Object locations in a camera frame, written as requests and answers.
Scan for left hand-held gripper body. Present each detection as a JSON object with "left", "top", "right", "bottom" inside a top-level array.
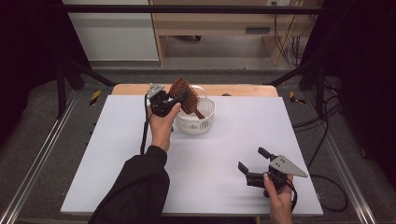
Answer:
[{"left": 146, "top": 82, "right": 181, "bottom": 119}]

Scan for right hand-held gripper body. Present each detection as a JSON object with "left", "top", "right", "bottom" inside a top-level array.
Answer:
[{"left": 245, "top": 154, "right": 309, "bottom": 191}]

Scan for brown wooden hairbrush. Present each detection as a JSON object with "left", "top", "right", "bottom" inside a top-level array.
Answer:
[{"left": 167, "top": 77, "right": 206, "bottom": 121}]

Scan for white plastic basket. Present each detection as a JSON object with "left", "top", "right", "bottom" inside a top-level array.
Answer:
[{"left": 174, "top": 85, "right": 217, "bottom": 135}]

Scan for person's right hand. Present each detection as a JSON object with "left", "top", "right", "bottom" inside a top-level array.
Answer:
[{"left": 262, "top": 173, "right": 295, "bottom": 217}]

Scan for person's left hand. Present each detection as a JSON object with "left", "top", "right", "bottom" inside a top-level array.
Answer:
[{"left": 148, "top": 102, "right": 182, "bottom": 154}]

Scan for white table board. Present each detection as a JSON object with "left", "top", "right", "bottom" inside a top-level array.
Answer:
[{"left": 60, "top": 94, "right": 325, "bottom": 217}]

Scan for yellow black floor tape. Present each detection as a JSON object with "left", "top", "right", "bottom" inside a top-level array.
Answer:
[
  {"left": 289, "top": 90, "right": 307, "bottom": 105},
  {"left": 89, "top": 90, "right": 103, "bottom": 107}
]

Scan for light wooden table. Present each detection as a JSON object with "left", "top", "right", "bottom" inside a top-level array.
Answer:
[{"left": 110, "top": 83, "right": 279, "bottom": 98}]

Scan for white cabinet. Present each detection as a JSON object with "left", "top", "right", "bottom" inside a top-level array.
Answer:
[{"left": 62, "top": 0, "right": 160, "bottom": 63}]

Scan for light wooden desk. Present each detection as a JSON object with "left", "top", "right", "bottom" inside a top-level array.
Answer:
[{"left": 148, "top": 0, "right": 325, "bottom": 67}]

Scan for black curtain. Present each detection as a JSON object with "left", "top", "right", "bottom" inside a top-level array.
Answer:
[
  {"left": 300, "top": 0, "right": 396, "bottom": 183},
  {"left": 0, "top": 0, "right": 92, "bottom": 139}
]

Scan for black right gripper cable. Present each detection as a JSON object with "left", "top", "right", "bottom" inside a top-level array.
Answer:
[{"left": 289, "top": 174, "right": 348, "bottom": 214}]

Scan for black floor cables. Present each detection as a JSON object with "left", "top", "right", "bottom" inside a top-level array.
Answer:
[{"left": 291, "top": 77, "right": 344, "bottom": 167}]

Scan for aluminium floor rail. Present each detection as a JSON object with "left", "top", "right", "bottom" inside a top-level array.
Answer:
[
  {"left": 0, "top": 89, "right": 79, "bottom": 224},
  {"left": 302, "top": 91, "right": 378, "bottom": 224}
]

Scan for black metal frame leg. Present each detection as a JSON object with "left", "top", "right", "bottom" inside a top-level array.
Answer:
[
  {"left": 263, "top": 60, "right": 327, "bottom": 119},
  {"left": 55, "top": 58, "right": 119, "bottom": 119}
]

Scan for black horizontal frame bar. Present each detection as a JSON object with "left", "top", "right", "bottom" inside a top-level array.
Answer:
[{"left": 61, "top": 4, "right": 325, "bottom": 15}]

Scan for cables under desk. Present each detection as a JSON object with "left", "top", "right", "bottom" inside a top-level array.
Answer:
[{"left": 272, "top": 13, "right": 319, "bottom": 68}]

